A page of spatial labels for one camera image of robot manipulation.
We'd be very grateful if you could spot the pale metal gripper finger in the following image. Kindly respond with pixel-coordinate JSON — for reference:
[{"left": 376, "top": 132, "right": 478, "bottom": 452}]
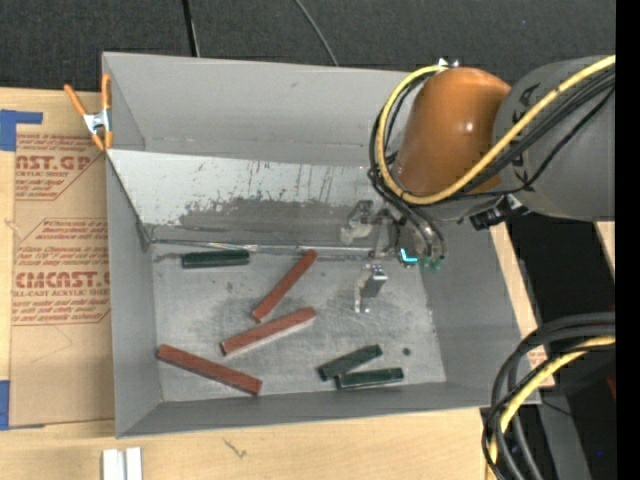
[
  {"left": 353, "top": 262, "right": 390, "bottom": 315},
  {"left": 341, "top": 200, "right": 375, "bottom": 246}
]

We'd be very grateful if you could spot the dark green flat block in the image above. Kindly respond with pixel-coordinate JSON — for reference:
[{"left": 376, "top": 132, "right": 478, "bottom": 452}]
[
  {"left": 180, "top": 248, "right": 251, "bottom": 270},
  {"left": 316, "top": 343, "right": 385, "bottom": 382},
  {"left": 333, "top": 366, "right": 405, "bottom": 391}
]

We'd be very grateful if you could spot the red-brown flat block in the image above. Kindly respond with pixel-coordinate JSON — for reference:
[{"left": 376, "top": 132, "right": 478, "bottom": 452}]
[
  {"left": 219, "top": 306, "right": 318, "bottom": 358},
  {"left": 155, "top": 343, "right": 264, "bottom": 397},
  {"left": 250, "top": 248, "right": 319, "bottom": 324}
]

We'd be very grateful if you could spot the grey metal bin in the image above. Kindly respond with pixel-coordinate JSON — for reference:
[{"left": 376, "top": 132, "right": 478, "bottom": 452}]
[{"left": 101, "top": 51, "right": 544, "bottom": 439}]

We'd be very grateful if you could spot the brown cardboard board red print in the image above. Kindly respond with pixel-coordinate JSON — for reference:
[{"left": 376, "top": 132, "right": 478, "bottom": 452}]
[{"left": 0, "top": 86, "right": 117, "bottom": 429}]

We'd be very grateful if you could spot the black cylinder on white bracket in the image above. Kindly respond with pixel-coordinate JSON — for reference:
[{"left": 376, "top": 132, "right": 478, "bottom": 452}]
[{"left": 468, "top": 196, "right": 530, "bottom": 232}]

